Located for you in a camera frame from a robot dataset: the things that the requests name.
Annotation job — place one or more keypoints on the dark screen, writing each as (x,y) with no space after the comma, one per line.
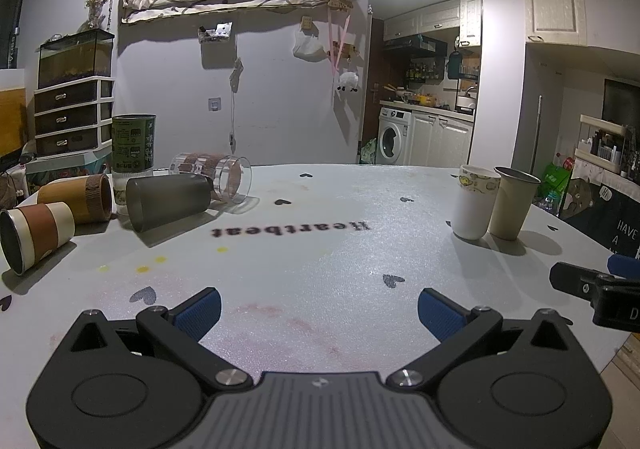
(622,104)

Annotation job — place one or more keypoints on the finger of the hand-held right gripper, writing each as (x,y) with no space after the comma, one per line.
(570,278)
(625,265)

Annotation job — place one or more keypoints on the white washing machine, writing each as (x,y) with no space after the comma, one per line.
(395,139)

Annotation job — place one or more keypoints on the small wall shelf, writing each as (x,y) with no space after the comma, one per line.
(216,31)

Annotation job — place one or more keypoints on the white storage rack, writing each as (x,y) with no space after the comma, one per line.
(602,146)

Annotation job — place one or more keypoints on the black range hood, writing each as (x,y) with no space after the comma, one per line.
(415,45)

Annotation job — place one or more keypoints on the floral storage box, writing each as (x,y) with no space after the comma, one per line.
(65,169)

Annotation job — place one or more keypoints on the green plastic bag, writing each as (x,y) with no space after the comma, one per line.
(557,181)

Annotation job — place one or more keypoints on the white plastic drawer unit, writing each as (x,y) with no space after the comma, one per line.
(70,116)

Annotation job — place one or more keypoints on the sheep plush toy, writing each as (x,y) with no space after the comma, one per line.
(348,81)

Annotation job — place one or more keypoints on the cream cup with brown band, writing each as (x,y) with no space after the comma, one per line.
(42,231)

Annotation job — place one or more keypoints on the grey matte cup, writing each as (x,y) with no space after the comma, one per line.
(170,199)

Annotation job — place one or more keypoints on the green printed tall cup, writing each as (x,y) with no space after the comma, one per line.
(133,144)

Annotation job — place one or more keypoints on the white upper kitchen cabinets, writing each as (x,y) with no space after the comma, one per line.
(432,16)

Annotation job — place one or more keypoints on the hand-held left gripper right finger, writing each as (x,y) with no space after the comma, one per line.
(440,315)

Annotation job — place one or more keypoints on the yellow board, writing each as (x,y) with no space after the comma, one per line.
(12,121)

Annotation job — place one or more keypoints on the white patterned paper cup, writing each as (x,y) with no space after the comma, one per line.
(470,209)

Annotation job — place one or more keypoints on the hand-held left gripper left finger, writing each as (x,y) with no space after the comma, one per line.
(200,313)

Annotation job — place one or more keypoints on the black printed cloth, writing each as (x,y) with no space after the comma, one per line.
(605,216)

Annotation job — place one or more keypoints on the pink ribbon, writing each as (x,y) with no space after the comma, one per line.
(336,49)

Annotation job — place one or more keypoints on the white wall cabinet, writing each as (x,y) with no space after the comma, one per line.
(555,6)

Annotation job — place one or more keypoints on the beige paper cup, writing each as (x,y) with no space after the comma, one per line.
(510,209)

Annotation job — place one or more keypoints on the clear glass tumbler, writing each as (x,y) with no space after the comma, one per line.
(120,191)

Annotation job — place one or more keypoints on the white heart-print table cover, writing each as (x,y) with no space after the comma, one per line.
(320,254)

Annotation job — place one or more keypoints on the white wall socket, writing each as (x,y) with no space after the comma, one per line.
(215,104)

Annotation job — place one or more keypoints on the white kitchen base cabinet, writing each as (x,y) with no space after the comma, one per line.
(440,139)

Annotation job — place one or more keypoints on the clear glass with brown sleeve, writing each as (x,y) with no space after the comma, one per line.
(215,171)

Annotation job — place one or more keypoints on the white hanging bag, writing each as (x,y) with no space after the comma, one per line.
(307,49)

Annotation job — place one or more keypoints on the glass fish tank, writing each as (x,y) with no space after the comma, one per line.
(75,61)

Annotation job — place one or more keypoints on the brown cork-sleeved cup lying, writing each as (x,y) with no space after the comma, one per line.
(75,196)

